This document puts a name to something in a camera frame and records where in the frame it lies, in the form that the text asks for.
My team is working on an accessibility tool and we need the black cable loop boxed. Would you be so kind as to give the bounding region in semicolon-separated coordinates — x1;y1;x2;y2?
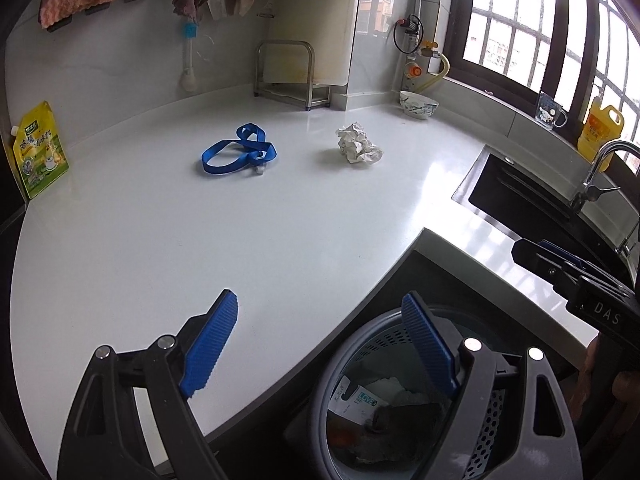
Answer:
393;15;421;53

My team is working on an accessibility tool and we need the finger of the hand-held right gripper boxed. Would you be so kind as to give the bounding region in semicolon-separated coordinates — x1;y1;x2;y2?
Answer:
512;239;581;301
539;241;631;293

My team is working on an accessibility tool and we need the blue and white hanging brush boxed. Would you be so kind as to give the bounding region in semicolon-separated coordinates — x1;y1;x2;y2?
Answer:
181;21;197;92

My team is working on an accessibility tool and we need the yellow gas hose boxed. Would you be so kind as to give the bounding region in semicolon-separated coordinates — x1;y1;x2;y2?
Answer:
422;52;451;92

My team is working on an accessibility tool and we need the grey-blue perforated trash basket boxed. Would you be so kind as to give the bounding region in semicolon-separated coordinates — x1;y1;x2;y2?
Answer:
284;305;506;480

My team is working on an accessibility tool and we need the chrome faucet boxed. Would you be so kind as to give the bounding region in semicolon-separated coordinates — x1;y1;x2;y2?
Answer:
570;141;640;213

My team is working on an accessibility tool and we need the large white board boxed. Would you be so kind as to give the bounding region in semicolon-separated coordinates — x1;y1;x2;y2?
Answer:
265;0;362;87

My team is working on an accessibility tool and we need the white patterned ceramic bowl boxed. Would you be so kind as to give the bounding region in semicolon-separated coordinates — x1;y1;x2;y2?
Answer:
399;90;440;121

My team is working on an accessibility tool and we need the metal counter rack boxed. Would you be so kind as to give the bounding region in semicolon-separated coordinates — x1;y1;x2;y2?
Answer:
254;40;332;111

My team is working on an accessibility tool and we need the black kitchen sink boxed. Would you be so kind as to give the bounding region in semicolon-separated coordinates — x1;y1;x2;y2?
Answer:
452;145;640;281

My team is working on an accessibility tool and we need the dark framed window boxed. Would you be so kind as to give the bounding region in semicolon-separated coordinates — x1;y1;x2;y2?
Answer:
445;0;640;171

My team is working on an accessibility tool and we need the clear glass mug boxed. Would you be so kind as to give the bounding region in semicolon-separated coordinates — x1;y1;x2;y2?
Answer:
536;91;568;131

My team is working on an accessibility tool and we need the person's right hand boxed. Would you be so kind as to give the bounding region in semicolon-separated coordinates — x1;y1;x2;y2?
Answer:
575;332;640;426

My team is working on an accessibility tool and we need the white paper ball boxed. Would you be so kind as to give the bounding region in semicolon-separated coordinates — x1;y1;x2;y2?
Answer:
336;121;385;166

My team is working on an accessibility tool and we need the yellow oil bottle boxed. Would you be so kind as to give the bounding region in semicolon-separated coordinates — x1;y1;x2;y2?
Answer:
577;96;626;171

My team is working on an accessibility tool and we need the blue lanyard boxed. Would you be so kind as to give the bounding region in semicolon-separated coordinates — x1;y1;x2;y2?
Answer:
201;123;278;177

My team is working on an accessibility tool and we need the yellow-green stand-up pouch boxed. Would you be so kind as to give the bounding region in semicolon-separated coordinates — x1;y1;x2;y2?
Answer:
11;101;70;200

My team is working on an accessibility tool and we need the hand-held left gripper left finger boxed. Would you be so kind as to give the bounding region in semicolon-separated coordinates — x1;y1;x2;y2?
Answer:
56;288;239;480

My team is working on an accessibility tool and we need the white hanging cloth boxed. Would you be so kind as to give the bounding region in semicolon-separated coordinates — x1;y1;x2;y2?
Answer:
207;0;253;21

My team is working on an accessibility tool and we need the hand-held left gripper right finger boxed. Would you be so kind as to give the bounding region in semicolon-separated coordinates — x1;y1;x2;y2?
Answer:
401;293;583;480

